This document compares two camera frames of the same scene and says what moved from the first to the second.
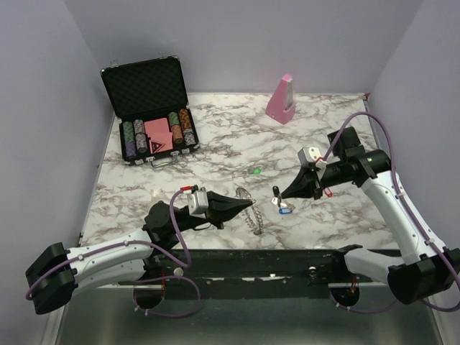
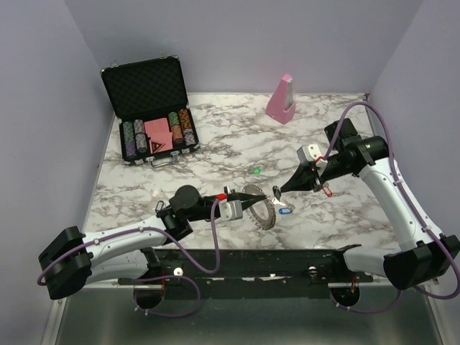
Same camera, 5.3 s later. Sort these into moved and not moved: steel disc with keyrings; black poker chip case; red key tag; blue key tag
Moved: steel disc with keyrings
Not moved: blue key tag; black poker chip case; red key tag
